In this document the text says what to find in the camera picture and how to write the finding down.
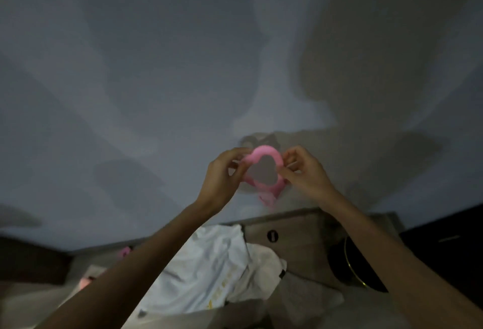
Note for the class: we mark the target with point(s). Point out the person's left forearm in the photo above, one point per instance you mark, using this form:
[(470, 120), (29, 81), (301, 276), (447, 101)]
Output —
[(132, 276)]

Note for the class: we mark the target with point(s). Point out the dark wooden furniture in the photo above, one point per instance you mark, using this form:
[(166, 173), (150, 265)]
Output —
[(452, 249)]

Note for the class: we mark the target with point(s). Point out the dark brown furniture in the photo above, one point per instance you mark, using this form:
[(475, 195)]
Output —
[(30, 261)]

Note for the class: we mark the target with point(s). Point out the person's left thumb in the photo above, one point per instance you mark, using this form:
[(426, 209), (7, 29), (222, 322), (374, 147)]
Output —
[(241, 169)]

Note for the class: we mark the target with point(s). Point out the person's right forearm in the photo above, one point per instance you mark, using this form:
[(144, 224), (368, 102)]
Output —
[(396, 264)]

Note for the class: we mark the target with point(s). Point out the person's right hand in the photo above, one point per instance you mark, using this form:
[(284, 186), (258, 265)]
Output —
[(307, 178)]

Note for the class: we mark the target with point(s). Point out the white plastic mailer bag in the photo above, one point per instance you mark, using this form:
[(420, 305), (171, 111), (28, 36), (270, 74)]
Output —
[(203, 264)]

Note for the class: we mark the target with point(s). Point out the small pink object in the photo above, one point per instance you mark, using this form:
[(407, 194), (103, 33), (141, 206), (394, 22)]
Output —
[(124, 252), (85, 282)]

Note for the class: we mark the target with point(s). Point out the person's right thumb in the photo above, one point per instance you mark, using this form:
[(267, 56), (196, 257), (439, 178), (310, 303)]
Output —
[(283, 174)]

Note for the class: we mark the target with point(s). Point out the black round tin gold rim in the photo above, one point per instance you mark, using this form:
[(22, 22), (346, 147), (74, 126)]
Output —
[(339, 264)]

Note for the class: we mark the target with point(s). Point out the brown cardboard box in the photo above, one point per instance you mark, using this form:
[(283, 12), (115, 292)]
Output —
[(302, 244)]

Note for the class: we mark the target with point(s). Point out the person's left hand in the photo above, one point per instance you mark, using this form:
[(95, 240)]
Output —
[(217, 185)]

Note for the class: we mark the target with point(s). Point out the pink ribbon loop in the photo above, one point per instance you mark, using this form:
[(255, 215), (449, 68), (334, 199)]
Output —
[(264, 150)]

